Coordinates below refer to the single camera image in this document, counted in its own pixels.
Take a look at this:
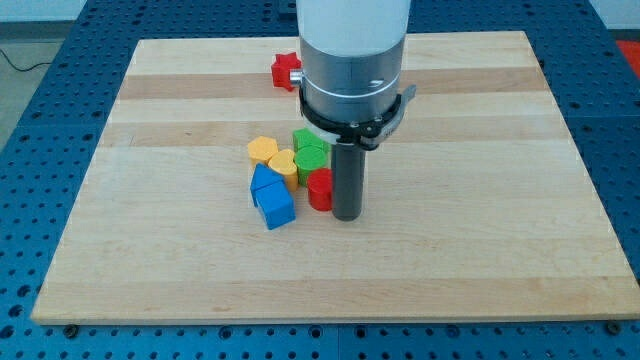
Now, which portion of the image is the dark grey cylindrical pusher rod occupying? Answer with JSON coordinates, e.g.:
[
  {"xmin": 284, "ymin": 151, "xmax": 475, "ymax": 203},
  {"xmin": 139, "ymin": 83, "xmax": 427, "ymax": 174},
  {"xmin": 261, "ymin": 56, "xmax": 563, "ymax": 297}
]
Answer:
[{"xmin": 331, "ymin": 144, "xmax": 366, "ymax": 221}]

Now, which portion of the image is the red star block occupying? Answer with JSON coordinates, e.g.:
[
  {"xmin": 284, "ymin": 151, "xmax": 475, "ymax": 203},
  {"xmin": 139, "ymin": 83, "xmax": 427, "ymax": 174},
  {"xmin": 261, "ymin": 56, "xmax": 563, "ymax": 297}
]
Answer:
[{"xmin": 271, "ymin": 52, "xmax": 302, "ymax": 92}]

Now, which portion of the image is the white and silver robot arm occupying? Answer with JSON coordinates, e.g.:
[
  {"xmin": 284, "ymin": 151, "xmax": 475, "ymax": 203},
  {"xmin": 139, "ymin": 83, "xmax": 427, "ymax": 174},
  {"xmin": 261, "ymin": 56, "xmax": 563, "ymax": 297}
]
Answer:
[{"xmin": 290, "ymin": 0, "xmax": 416, "ymax": 221}]

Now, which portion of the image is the red cylinder block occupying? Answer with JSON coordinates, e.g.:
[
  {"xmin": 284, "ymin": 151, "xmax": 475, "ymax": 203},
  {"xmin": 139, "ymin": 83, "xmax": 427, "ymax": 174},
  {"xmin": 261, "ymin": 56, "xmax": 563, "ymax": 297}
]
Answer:
[{"xmin": 307, "ymin": 168, "xmax": 332, "ymax": 211}]

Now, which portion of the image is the green cylinder block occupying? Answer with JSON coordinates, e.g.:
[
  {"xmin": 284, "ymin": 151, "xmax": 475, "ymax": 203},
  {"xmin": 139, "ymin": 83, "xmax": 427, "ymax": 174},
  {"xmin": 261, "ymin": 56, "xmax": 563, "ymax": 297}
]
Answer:
[{"xmin": 294, "ymin": 146, "xmax": 327, "ymax": 187}]

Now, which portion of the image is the yellow heart block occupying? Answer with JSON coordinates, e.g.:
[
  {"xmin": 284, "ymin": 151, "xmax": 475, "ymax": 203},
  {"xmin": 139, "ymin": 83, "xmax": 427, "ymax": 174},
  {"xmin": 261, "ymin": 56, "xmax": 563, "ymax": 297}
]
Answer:
[{"xmin": 268, "ymin": 149, "xmax": 299, "ymax": 193}]

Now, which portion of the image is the blue cube block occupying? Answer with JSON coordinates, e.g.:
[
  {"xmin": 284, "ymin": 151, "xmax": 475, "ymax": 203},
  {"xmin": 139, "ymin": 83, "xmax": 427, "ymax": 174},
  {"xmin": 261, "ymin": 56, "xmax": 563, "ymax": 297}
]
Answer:
[{"xmin": 256, "ymin": 182, "xmax": 296, "ymax": 230}]

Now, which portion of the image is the blue triangle block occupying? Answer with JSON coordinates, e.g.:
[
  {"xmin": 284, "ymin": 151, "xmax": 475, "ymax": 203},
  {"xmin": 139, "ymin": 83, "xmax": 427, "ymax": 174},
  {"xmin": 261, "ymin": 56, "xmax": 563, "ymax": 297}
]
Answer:
[{"xmin": 249, "ymin": 163, "xmax": 284, "ymax": 207}]

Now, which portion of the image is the yellow hexagon block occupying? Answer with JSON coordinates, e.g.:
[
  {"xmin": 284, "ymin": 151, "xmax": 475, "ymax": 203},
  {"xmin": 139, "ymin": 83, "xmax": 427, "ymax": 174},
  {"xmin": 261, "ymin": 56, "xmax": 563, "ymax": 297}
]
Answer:
[{"xmin": 247, "ymin": 136, "xmax": 279, "ymax": 166}]

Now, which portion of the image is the light wooden board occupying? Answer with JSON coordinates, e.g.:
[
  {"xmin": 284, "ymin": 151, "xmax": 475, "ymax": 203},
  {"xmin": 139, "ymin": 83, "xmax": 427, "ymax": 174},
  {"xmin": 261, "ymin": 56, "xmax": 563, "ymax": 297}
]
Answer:
[{"xmin": 31, "ymin": 31, "xmax": 639, "ymax": 325}]

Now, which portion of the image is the black clamp ring with lever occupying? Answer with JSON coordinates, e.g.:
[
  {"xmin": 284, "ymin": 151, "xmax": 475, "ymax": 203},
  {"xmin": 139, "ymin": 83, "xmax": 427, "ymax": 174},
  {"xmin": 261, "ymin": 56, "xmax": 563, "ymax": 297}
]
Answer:
[{"xmin": 298, "ymin": 83, "xmax": 418, "ymax": 152}]

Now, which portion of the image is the black cable on floor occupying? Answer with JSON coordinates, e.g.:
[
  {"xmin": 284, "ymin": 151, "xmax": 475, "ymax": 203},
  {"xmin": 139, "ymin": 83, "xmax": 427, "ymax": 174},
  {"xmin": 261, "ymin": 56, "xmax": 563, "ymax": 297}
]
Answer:
[{"xmin": 0, "ymin": 48, "xmax": 54, "ymax": 73}]

